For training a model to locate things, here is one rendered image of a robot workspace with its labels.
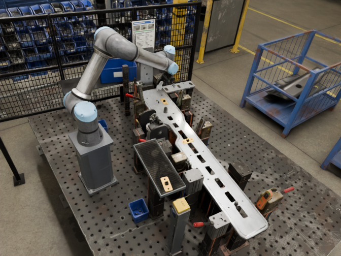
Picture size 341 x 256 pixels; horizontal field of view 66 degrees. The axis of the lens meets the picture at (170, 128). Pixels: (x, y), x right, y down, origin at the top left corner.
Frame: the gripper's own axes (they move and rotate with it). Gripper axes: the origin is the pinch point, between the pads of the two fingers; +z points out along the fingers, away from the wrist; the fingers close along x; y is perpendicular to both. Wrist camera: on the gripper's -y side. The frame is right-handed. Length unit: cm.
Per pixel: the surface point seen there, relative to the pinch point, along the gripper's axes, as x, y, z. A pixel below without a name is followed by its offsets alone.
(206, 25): 179, -205, 46
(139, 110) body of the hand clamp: -22.0, 3.0, 12.1
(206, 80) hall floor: 158, -150, 114
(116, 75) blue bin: -26.5, -35.7, 2.8
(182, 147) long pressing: -11, 51, 11
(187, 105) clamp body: 17.5, 8.0, 15.0
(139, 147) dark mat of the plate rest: -42, 54, -5
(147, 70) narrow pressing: -3.4, -26.7, -2.5
